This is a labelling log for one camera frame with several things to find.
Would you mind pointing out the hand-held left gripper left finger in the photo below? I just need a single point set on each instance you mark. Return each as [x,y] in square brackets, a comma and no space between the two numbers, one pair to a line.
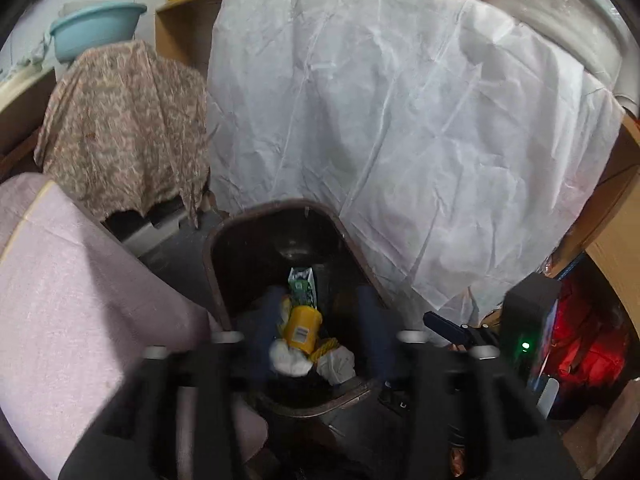
[265,325]

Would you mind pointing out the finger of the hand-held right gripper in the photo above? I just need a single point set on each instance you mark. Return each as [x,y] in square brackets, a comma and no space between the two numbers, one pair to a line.
[450,330]

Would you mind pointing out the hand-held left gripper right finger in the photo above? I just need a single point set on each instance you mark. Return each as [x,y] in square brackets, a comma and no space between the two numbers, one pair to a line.
[371,325]

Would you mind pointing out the yellow bottle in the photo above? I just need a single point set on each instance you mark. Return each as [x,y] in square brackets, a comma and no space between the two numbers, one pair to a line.
[302,327]

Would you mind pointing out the white tissue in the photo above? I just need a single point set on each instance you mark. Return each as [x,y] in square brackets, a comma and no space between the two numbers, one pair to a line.
[289,360]

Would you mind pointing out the green printed carton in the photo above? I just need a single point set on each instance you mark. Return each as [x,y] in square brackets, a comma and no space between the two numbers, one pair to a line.
[302,287]

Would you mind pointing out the white wrapper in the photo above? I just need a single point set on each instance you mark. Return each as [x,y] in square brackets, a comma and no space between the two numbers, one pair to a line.
[337,367]

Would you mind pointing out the dark trash bin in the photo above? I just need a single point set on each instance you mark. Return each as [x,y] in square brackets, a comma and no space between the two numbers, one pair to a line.
[260,260]

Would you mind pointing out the red bag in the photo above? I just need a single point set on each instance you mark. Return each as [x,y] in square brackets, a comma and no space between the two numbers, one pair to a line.
[585,340]

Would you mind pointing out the wooden side panel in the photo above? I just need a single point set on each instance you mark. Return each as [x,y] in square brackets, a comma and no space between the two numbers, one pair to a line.
[615,230]

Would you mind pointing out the cardboard box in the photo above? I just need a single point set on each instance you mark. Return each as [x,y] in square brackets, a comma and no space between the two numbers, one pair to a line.
[590,445]

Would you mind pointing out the pink tablecloth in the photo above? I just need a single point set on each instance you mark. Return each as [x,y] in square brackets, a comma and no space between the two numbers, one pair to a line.
[75,310]

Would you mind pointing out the white cloth sheet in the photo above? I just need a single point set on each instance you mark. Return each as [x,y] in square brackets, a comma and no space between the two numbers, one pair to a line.
[400,135]

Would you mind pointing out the brown patterned cloth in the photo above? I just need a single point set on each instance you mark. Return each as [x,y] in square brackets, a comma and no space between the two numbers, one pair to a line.
[125,130]

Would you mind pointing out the white plastic barrel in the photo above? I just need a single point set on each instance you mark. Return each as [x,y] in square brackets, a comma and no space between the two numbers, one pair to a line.
[550,20]

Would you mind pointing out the wooden cabinet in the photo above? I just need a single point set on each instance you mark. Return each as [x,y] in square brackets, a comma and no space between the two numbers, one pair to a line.
[185,30]

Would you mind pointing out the wooden counter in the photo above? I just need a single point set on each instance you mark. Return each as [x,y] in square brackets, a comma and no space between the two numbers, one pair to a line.
[20,110]

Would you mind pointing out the light blue plastic basin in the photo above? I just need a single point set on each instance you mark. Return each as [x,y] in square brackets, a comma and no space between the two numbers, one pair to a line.
[95,27]

